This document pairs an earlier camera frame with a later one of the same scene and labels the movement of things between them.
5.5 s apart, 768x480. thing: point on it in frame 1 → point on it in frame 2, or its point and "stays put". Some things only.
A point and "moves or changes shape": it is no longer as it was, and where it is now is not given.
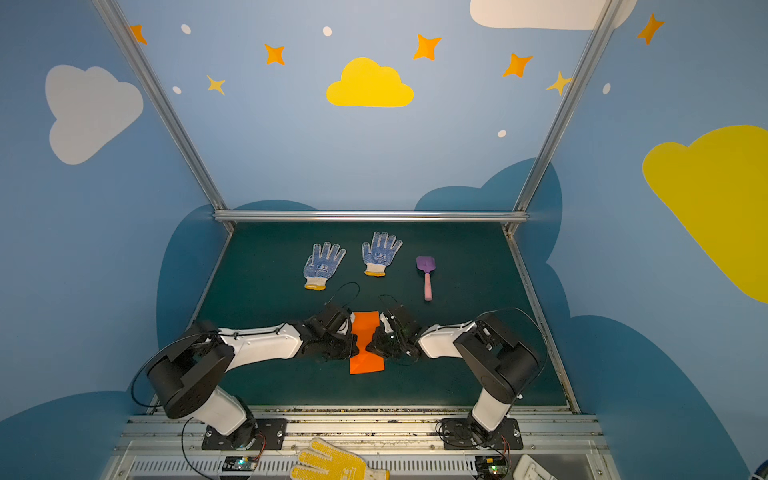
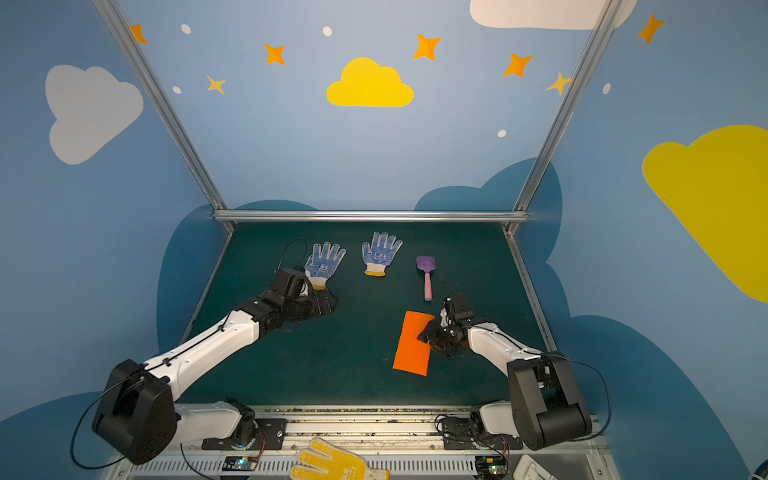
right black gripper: x=389 y=338 → x=443 y=335
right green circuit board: x=491 y=466 stays put
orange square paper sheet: x=364 y=326 moves or changes shape
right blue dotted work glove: x=383 y=251 stays put
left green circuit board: x=240 y=463 stays put
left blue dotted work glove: x=321 y=265 stays put
